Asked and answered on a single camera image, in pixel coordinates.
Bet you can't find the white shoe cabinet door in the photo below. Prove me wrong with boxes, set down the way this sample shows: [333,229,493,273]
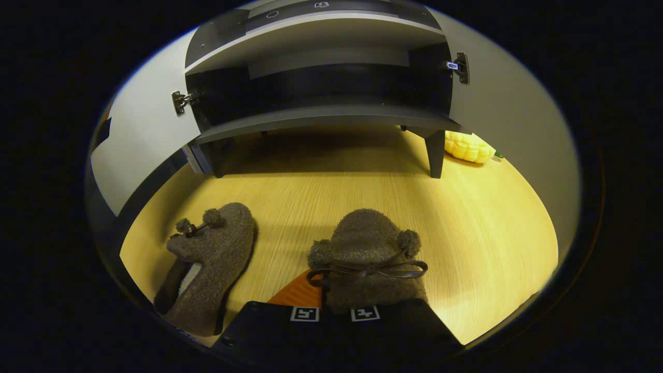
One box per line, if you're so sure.
[89,28,209,217]
[425,7,582,262]

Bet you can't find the brown fuzzy shoe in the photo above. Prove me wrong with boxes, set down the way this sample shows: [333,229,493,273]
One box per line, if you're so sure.
[307,208,430,314]
[153,202,258,338]

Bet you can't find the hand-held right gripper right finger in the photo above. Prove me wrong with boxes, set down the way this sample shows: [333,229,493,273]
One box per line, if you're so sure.
[331,298,464,366]

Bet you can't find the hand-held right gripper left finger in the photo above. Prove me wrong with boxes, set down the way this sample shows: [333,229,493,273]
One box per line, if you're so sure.
[211,268,333,364]

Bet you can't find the white shoe cabinet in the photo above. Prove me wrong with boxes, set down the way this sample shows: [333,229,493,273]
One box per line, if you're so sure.
[184,0,468,179]

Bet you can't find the yellow corn toy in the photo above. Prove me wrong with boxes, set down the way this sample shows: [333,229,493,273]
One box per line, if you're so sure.
[444,131,497,165]

